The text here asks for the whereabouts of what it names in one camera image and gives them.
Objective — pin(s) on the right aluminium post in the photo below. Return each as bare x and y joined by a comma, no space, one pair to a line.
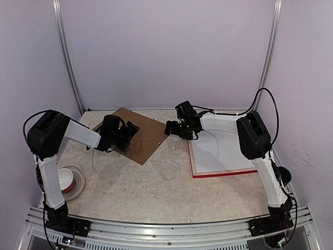
271,43

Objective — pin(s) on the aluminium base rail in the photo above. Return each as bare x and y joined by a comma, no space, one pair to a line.
107,234

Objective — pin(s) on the dark green mug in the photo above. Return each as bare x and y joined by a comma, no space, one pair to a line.
285,175

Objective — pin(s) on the brown backing board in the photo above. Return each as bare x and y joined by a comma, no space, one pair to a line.
145,142

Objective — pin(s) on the cat photo print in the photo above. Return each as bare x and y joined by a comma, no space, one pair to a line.
218,137

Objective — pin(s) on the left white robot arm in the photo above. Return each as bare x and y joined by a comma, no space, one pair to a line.
44,139

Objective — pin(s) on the red wooden picture frame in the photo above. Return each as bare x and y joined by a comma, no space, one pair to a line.
207,160

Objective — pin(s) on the left aluminium post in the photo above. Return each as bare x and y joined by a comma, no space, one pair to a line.
66,55

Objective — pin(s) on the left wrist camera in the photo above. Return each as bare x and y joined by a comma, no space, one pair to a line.
110,125

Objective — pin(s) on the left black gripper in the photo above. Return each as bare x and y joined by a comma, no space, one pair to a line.
130,135

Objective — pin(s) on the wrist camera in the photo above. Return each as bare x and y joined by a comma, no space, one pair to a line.
110,125
185,111

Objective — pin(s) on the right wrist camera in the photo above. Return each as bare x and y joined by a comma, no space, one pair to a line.
185,111

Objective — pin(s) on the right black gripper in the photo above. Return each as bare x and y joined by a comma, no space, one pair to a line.
169,126

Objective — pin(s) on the aluminium post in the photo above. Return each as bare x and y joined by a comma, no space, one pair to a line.
66,55
271,43

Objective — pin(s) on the white red bowl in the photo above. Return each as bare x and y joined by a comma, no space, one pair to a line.
66,179

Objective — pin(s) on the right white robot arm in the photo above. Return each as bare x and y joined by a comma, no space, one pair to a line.
255,144

